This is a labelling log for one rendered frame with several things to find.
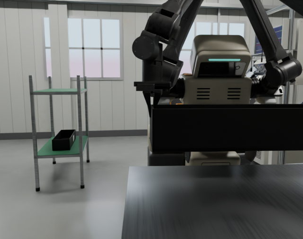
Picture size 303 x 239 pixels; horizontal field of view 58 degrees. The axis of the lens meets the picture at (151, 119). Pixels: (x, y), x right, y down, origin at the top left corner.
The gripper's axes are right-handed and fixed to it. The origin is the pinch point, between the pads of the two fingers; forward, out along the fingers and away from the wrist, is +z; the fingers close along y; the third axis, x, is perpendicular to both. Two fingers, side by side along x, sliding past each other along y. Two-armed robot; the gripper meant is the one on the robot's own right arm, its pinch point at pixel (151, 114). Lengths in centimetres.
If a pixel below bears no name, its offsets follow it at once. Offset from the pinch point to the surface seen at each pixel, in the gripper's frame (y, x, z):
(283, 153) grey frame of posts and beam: 121, 150, 48
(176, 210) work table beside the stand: 3.8, -25.6, 16.9
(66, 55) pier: -129, 416, -62
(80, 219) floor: -48, 126, 93
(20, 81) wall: -210, 419, -16
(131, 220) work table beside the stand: -5.0, -28.9, 17.1
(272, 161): 130, 186, 65
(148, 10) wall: 14, 437, -146
